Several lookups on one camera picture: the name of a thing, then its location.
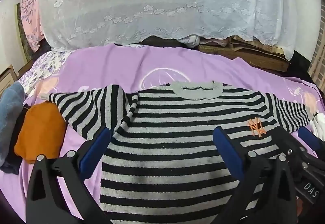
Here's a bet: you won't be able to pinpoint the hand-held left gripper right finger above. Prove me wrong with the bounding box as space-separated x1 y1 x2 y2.
213 126 299 224

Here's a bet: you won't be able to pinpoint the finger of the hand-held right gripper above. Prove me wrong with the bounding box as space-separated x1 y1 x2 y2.
298 127 325 160
275 128 305 161

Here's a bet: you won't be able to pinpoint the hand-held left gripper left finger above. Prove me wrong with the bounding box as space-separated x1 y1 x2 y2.
25 127 115 224

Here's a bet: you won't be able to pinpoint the black grey striped sweater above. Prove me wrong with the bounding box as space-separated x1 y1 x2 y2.
48 81 313 214

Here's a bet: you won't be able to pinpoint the orange folded cloth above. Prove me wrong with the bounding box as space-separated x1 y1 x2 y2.
14 102 67 165

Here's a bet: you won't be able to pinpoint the dark navy cloth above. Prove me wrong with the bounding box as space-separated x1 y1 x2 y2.
0 104 30 176

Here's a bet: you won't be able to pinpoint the blue fluffy cloth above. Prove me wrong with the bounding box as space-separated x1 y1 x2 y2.
0 81 26 167

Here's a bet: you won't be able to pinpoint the brown wooden boards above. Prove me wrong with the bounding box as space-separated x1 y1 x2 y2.
198 36 292 73

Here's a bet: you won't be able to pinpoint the white purple floral sheet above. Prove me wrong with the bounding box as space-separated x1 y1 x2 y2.
18 48 74 94

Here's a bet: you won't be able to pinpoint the purple printed bedsheet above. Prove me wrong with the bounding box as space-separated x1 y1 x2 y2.
0 43 323 224

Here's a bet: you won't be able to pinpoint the pink white folded cloth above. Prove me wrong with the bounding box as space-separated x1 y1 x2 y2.
179 34 230 49

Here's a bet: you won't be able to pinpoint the pink floral cloth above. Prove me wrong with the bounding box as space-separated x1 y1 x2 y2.
20 0 45 52

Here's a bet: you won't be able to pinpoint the white lace cover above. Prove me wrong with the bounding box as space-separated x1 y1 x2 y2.
38 0 309 60

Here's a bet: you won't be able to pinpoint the wooden frame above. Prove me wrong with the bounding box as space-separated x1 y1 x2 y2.
0 64 19 93

